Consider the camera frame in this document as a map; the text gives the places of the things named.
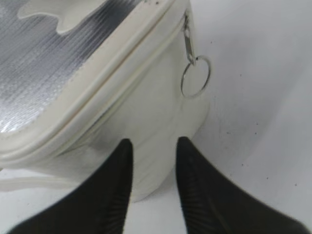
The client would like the silver zipper pull ring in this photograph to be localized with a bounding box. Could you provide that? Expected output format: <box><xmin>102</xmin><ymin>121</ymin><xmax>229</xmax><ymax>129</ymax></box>
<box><xmin>180</xmin><ymin>13</ymin><xmax>211</xmax><ymax>98</ymax></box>

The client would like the cream bag with silver lid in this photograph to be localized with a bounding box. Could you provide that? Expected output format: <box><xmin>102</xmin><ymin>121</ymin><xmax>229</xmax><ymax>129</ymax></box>
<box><xmin>0</xmin><ymin>0</ymin><xmax>210</xmax><ymax>201</ymax></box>

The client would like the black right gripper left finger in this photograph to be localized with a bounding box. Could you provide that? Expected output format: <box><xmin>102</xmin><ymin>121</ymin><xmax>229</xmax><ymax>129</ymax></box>
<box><xmin>9</xmin><ymin>139</ymin><xmax>133</xmax><ymax>234</ymax></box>

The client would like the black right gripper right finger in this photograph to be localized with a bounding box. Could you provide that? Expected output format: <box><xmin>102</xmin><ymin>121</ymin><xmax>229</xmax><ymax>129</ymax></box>
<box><xmin>175</xmin><ymin>136</ymin><xmax>307</xmax><ymax>234</ymax></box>

